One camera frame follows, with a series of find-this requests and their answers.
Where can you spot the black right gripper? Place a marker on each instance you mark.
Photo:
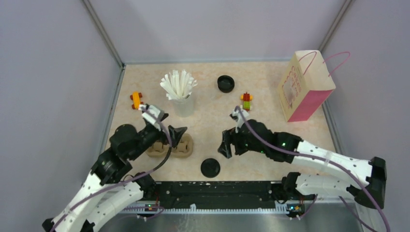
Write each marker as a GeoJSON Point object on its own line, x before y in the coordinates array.
{"type": "Point", "coordinates": [229, 135]}

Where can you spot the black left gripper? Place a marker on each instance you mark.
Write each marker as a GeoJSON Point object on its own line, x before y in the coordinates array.
{"type": "Point", "coordinates": [176, 133]}

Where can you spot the black coffee cup lid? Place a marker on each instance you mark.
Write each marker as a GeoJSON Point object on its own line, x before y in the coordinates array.
{"type": "Point", "coordinates": [210, 168]}

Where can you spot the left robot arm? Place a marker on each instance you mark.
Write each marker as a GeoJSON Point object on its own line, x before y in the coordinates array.
{"type": "Point", "coordinates": [104, 193]}

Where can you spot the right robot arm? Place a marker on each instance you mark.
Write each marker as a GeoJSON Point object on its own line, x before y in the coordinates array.
{"type": "Point", "coordinates": [358, 179]}

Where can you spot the brown cardboard cup carrier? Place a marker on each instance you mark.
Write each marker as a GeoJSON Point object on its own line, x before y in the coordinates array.
{"type": "Point", "coordinates": [183, 150]}

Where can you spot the white straw holder cup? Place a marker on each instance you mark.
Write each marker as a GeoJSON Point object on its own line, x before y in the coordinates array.
{"type": "Point", "coordinates": [184, 107]}

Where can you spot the white wrapped straws bundle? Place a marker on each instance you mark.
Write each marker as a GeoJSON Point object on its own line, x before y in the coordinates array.
{"type": "Point", "coordinates": [178, 84]}

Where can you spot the orange red toy car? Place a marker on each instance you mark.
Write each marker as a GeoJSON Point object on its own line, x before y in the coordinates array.
{"type": "Point", "coordinates": [136, 98]}

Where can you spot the red green toy car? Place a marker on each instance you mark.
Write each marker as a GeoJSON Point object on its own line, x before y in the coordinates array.
{"type": "Point", "coordinates": [246, 99]}

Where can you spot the beige pink cake bag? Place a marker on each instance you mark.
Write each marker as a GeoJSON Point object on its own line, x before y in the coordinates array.
{"type": "Point", "coordinates": [306, 84]}

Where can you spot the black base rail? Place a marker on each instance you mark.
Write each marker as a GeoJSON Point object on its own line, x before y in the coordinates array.
{"type": "Point", "coordinates": [220, 194]}

